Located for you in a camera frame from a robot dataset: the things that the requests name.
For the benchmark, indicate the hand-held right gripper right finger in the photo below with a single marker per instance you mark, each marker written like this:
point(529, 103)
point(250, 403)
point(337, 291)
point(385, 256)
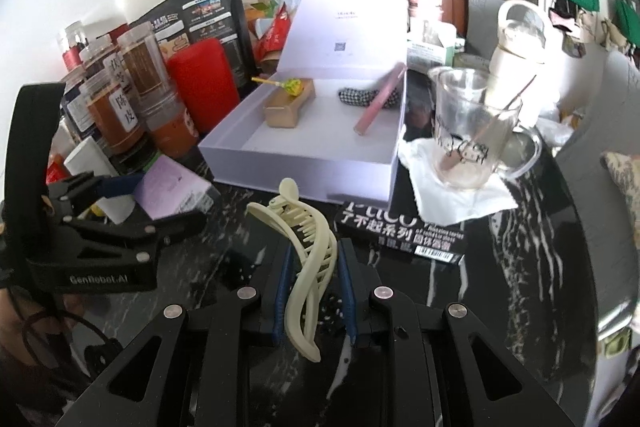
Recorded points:
point(346, 292)

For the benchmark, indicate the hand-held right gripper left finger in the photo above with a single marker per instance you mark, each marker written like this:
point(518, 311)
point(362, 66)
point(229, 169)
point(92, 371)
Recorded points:
point(281, 292)

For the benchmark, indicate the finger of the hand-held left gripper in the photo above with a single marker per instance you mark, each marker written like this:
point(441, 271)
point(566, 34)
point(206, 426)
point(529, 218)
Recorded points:
point(165, 229)
point(120, 187)

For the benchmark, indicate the cream hair claw clip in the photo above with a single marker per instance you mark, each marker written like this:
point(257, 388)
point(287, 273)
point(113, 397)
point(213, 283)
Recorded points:
point(307, 277)

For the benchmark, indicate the small purple box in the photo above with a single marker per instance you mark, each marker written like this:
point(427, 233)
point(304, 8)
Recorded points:
point(170, 187)

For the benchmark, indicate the lavender gift box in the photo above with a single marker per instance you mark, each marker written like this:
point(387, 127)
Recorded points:
point(310, 137)

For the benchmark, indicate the yellow green lollipop pick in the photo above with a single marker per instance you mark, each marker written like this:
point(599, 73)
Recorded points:
point(292, 88)

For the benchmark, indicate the pink nail file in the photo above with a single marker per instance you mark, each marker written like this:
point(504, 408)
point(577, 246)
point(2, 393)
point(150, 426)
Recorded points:
point(380, 99)

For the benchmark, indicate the person's left hand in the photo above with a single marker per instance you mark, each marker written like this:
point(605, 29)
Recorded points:
point(15, 327)

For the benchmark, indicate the white tube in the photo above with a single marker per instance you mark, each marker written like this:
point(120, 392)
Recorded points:
point(95, 167)

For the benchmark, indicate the cluster of plastic spice jars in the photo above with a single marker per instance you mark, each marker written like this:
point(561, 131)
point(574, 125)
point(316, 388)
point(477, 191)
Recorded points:
point(120, 117)

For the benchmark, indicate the black printed box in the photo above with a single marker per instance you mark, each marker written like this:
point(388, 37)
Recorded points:
point(400, 232)

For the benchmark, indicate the red cylindrical can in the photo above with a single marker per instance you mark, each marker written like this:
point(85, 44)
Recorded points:
point(205, 82)

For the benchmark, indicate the white paper napkin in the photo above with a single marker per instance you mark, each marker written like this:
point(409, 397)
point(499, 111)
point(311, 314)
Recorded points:
point(450, 202)

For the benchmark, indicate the tan small rectangular box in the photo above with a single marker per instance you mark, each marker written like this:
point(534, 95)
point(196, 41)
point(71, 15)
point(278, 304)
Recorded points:
point(285, 112)

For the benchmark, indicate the houndstooth hair clip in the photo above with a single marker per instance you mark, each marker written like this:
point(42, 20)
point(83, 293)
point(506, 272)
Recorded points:
point(357, 97)

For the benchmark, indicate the black printed pouch bag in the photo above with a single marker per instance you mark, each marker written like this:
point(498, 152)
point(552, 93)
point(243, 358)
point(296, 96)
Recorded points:
point(200, 7)

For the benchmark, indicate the clear glass mug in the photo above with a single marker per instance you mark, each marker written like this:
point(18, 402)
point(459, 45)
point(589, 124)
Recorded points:
point(460, 107)

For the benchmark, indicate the red snack packet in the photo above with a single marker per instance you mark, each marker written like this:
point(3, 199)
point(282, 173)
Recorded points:
point(277, 34)

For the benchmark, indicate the white carton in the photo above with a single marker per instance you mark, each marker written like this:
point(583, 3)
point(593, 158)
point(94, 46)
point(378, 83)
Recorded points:
point(430, 52)

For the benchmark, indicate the brown stirring stick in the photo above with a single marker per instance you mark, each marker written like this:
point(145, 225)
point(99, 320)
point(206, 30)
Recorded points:
point(515, 99)

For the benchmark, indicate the floral cushion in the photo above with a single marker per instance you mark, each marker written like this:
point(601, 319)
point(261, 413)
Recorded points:
point(622, 197)

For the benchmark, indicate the paper cup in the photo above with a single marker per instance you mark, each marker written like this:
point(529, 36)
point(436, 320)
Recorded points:
point(425, 9)

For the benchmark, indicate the grey chair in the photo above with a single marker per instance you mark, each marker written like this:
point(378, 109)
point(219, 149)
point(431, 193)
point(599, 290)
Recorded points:
point(482, 22)

